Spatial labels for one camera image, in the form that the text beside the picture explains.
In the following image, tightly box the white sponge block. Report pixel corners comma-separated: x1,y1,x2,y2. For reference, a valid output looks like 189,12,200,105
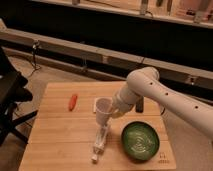
93,98,98,113

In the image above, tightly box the clear plastic bottle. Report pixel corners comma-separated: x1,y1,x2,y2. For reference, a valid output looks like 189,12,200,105
91,125,110,163

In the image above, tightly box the black cable on wall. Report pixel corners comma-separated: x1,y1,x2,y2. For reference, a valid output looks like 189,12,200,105
27,40,42,79

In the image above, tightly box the green ceramic bowl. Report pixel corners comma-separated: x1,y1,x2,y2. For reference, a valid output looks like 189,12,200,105
121,121,160,162

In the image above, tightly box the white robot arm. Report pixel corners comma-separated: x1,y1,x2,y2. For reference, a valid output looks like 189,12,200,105
110,67,213,140

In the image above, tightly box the black office chair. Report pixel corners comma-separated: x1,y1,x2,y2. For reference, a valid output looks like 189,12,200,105
0,46,37,146

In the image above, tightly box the orange carrot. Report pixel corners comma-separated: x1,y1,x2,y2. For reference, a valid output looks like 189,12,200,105
68,94,78,111

